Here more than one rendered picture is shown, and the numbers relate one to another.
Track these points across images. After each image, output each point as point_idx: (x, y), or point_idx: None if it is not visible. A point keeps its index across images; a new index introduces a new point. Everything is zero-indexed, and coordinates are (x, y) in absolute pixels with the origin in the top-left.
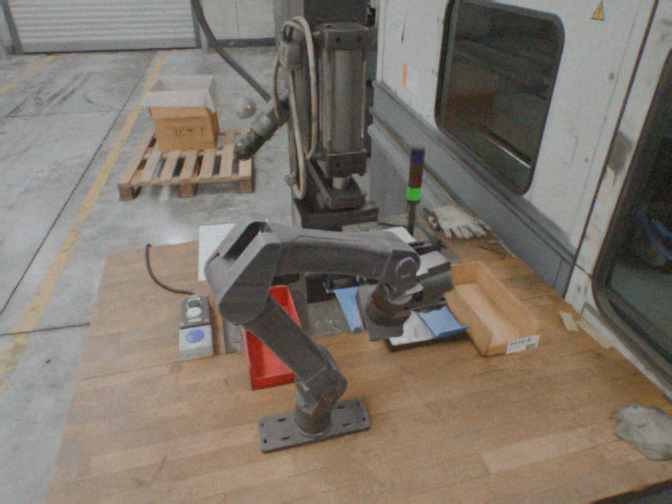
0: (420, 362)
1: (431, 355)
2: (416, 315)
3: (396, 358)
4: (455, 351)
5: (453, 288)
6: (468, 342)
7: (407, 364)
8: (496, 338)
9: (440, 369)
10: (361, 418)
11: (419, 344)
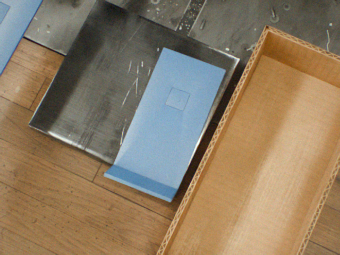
0: (52, 184)
1: (84, 185)
2: (138, 92)
3: (26, 146)
4: (130, 210)
5: (228, 103)
6: (173, 211)
7: (29, 171)
8: (226, 245)
9: (66, 222)
10: None
11: (82, 152)
